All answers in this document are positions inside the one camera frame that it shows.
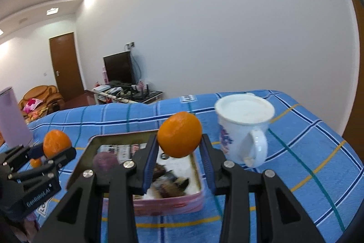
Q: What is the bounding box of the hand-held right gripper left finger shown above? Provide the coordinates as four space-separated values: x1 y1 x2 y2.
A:
34 133 160 243

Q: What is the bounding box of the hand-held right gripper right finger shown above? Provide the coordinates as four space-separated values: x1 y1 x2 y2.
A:
199 133 326 243

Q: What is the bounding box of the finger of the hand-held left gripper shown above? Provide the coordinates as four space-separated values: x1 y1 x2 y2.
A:
0 144 44 172
7 147 77 184

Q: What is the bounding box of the large orange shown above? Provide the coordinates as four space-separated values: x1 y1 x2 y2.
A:
157 111 202 159

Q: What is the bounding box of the purple beet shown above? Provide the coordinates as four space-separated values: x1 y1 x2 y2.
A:
93 152 119 172

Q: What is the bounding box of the pink tin box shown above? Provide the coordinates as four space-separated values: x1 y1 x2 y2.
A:
66 129 205 216

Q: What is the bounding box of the person's left forearm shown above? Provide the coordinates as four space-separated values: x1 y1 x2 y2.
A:
0 209 40 243

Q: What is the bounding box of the lilac kettle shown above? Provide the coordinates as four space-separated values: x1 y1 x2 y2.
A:
0 86 34 148

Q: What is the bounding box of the white printed mug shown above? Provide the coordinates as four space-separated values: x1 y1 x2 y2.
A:
215 93 275 169

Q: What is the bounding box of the pink floral cushion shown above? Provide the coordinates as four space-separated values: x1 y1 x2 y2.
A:
23 98 41 113

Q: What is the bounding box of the brown leather sofa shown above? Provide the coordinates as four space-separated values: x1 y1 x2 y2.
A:
18 85 64 118

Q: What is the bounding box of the white television stand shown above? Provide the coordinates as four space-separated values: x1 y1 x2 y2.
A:
91 84 164 105

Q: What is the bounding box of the black router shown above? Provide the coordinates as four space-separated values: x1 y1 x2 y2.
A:
134 83 151 98

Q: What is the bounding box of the blue plaid blanket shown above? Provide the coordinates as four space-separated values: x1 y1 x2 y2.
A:
0 90 364 243

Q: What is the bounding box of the brown wooden door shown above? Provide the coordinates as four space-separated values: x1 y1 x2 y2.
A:
49 32 85 102

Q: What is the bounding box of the black television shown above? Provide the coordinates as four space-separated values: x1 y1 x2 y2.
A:
103 51 136 84

